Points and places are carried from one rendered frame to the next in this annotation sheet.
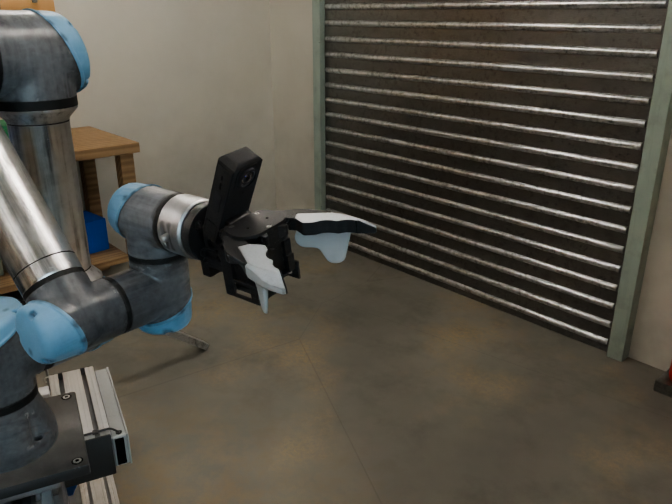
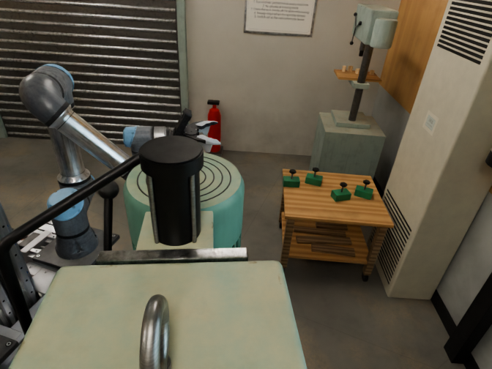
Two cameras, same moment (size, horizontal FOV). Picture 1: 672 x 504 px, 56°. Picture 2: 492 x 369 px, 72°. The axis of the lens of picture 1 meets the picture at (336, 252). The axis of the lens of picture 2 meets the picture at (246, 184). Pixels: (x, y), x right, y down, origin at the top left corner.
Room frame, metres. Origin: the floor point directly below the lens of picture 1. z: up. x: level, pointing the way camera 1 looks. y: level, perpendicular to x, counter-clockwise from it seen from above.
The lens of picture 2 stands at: (-0.28, 0.82, 1.77)
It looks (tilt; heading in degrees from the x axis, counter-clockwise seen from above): 33 degrees down; 312
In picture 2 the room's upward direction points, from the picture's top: 4 degrees clockwise
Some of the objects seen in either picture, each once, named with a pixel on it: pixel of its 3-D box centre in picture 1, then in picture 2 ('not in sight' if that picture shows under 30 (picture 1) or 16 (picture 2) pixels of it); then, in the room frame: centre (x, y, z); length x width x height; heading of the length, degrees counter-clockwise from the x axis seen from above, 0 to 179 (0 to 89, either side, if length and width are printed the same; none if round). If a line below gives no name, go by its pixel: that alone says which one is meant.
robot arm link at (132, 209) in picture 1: (153, 217); (139, 138); (0.77, 0.23, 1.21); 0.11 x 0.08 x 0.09; 52
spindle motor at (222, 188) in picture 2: not in sight; (188, 253); (0.06, 0.56, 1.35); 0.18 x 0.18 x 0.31
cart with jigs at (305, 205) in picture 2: not in sight; (326, 218); (0.53, -0.98, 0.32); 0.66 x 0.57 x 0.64; 40
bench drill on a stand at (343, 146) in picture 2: not in sight; (353, 115); (0.86, -1.76, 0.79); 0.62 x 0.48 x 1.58; 130
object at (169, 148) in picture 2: not in sight; (176, 221); (-0.05, 0.65, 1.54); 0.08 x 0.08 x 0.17; 49
